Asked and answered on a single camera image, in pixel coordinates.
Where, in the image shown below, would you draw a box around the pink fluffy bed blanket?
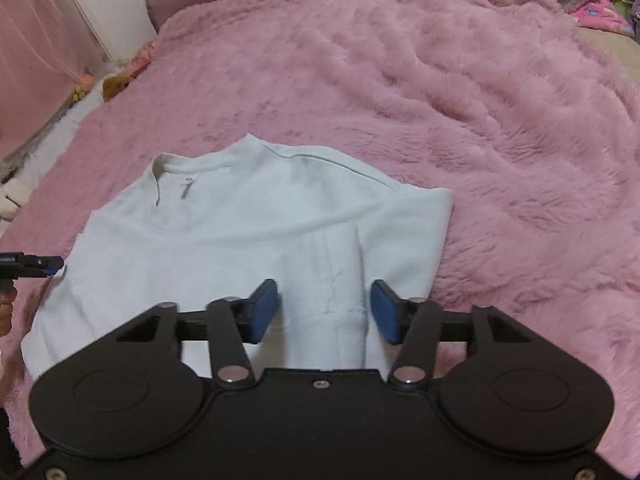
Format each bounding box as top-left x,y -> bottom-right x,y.
1,0 -> 639,474

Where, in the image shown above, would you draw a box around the brown plush toy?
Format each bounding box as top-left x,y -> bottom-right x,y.
102,74 -> 132,102

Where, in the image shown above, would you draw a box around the white Nevada long-sleeve shirt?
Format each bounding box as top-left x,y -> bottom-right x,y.
22,136 -> 454,377

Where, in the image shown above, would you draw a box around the white plush toy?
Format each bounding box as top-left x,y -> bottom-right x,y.
0,179 -> 32,221

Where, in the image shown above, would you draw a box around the pink curtain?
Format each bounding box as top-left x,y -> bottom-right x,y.
1,0 -> 106,158

